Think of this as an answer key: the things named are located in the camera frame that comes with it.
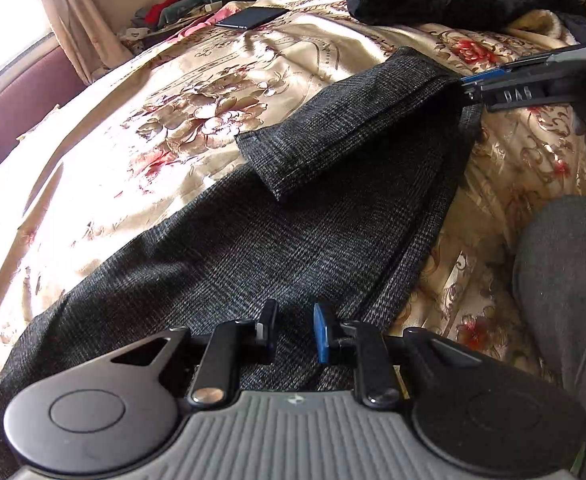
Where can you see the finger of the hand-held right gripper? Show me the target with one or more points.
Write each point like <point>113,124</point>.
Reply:
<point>475,96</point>
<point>488,78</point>

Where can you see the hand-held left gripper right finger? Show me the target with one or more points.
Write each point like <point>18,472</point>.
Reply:
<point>322,330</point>

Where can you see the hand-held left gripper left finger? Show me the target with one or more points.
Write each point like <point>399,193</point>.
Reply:
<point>268,322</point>

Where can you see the dark grey plaid pants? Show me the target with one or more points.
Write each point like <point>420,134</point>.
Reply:
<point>253,245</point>

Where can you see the cream fluffy blanket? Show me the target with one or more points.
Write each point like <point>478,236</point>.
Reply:
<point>543,25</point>

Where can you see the person's grey trouser leg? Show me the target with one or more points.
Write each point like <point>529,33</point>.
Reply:
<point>568,280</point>

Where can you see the floral beige bedspread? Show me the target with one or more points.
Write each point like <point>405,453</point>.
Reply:
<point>123,160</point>

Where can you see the black phone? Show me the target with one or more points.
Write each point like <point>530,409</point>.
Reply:
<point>253,17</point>

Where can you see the pile of colourful clothes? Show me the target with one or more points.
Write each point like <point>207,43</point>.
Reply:
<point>168,7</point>

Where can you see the maroon upholstered bench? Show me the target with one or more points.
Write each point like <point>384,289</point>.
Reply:
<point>18,100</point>

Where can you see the beige curtain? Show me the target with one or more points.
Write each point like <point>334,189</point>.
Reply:
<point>80,15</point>

